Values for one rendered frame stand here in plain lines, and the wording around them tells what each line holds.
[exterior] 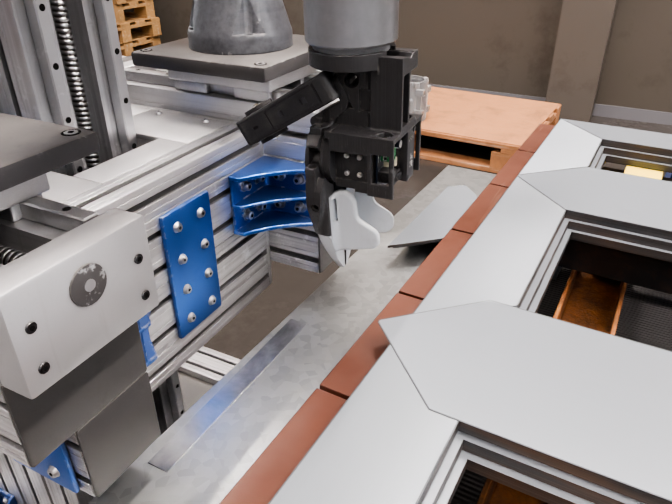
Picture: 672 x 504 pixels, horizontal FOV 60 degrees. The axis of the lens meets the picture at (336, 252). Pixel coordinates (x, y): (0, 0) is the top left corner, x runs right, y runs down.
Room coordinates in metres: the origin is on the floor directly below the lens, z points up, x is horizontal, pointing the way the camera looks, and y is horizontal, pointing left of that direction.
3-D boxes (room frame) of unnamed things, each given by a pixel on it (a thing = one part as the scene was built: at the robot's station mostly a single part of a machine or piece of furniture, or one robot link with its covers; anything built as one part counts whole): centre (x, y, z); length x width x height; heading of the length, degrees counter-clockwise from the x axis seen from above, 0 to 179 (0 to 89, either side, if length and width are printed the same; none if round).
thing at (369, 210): (0.51, -0.03, 0.95); 0.06 x 0.03 x 0.09; 64
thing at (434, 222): (1.00, -0.24, 0.70); 0.39 x 0.12 x 0.04; 151
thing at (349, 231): (0.48, -0.01, 0.95); 0.06 x 0.03 x 0.09; 64
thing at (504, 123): (3.61, -0.57, 0.20); 1.47 x 0.98 x 0.40; 63
